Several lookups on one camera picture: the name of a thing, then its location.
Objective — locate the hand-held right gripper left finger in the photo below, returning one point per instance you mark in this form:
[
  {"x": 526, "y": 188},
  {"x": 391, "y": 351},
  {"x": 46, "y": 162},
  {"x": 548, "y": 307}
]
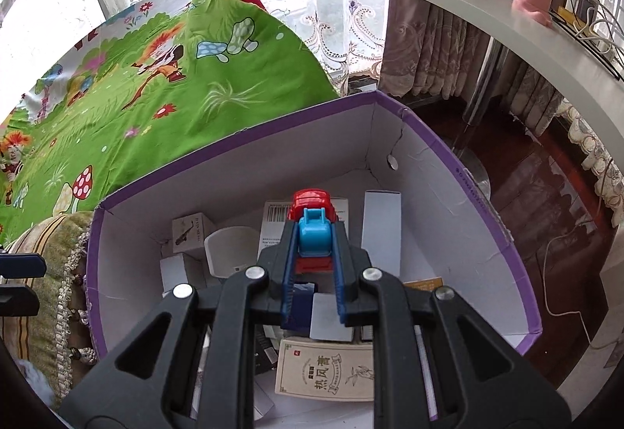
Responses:
[{"x": 288, "y": 273}]

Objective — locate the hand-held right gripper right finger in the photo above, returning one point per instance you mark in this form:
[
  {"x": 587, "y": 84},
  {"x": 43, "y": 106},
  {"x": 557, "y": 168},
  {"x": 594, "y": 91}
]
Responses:
[{"x": 341, "y": 273}]

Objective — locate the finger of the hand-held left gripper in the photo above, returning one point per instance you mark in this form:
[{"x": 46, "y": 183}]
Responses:
[
  {"x": 24, "y": 265},
  {"x": 19, "y": 301}
]

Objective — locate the plain white box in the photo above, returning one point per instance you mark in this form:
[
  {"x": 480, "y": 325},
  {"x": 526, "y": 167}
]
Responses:
[{"x": 326, "y": 317}]

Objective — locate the red and blue toy truck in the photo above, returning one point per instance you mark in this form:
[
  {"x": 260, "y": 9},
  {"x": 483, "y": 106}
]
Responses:
[{"x": 314, "y": 229}]

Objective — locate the white box with barcode label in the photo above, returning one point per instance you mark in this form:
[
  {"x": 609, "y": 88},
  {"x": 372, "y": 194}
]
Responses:
[{"x": 273, "y": 224}]

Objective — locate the long white box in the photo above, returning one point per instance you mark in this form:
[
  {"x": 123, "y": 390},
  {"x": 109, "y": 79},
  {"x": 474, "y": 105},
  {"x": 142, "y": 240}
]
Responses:
[{"x": 382, "y": 234}]

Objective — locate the white dustpan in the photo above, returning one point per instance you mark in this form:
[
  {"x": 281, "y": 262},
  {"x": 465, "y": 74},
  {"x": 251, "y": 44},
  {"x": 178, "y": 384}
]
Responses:
[{"x": 229, "y": 248}]

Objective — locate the orange cardboard box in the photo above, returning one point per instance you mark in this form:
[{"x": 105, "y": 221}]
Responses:
[{"x": 424, "y": 284}]

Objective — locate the black box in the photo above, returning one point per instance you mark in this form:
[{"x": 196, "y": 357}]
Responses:
[{"x": 265, "y": 356}]

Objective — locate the tan cardboard box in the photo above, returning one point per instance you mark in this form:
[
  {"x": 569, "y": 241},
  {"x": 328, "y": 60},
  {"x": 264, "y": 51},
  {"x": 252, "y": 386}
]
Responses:
[{"x": 321, "y": 370}]

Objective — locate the white box with saxophone print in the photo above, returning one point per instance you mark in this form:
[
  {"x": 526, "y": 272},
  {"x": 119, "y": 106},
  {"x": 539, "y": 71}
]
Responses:
[{"x": 192, "y": 234}]

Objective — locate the small grey white box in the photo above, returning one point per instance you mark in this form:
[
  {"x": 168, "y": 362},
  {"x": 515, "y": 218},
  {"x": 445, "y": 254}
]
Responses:
[{"x": 183, "y": 270}]

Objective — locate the purple storage box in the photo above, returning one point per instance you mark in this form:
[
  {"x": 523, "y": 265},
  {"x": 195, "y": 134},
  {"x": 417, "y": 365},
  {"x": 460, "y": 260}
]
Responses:
[{"x": 438, "y": 214}]

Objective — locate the striped cushion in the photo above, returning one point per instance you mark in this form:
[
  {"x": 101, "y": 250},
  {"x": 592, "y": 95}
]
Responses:
[{"x": 48, "y": 263}]

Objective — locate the white fluffy fabric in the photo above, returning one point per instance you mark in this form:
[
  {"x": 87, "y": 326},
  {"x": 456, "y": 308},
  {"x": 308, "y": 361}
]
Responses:
[{"x": 34, "y": 382}]

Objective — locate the green cartoon printed bedsheet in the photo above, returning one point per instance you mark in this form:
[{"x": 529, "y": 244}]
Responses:
[{"x": 146, "y": 117}]

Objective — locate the metal table pole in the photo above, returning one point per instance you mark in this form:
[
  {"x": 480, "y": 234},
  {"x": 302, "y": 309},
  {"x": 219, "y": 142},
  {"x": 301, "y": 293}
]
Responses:
[{"x": 480, "y": 83}]

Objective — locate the brown patterned curtain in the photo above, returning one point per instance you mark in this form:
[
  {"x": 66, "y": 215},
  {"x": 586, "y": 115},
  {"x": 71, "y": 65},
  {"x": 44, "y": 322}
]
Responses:
[{"x": 424, "y": 44}]

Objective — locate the white lace curtain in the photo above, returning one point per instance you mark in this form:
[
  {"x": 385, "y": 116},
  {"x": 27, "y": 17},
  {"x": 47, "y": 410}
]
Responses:
[{"x": 331, "y": 19}]

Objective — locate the cream lace cloth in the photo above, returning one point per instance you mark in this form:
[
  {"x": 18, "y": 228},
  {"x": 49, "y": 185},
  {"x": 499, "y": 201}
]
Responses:
[{"x": 599, "y": 151}]

